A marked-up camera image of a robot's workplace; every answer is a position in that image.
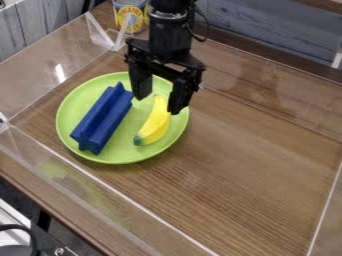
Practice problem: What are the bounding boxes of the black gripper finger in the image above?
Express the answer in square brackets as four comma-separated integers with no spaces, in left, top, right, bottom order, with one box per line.
[167,77,199,115]
[128,60,152,100]

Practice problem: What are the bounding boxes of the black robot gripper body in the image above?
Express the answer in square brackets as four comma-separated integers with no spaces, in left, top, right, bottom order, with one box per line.
[126,8,206,87]

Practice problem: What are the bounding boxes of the yellow toy banana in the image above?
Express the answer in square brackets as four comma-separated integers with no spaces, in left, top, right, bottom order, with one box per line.
[134,94,171,146]

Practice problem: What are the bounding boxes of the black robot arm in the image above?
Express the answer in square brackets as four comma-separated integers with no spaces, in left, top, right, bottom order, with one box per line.
[126,0,206,115]

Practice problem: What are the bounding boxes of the green round plate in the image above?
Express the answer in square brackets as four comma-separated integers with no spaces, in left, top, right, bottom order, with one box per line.
[55,71,190,165]

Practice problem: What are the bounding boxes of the yellow labelled tin can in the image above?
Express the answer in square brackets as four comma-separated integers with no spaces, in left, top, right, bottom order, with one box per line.
[112,0,150,34]

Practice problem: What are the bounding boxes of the clear acrylic tray walls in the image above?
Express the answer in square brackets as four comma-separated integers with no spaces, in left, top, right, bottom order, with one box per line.
[0,18,342,256]

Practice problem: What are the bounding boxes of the blue star-shaped block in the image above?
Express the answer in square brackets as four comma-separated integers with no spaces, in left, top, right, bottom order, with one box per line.
[69,82,132,155]

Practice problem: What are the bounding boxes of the black metal bracket with bolt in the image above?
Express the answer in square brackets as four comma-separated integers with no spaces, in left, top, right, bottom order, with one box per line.
[31,224,81,256]

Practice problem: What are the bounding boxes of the black cable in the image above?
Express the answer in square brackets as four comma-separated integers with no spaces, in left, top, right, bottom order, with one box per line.
[0,223,48,256]

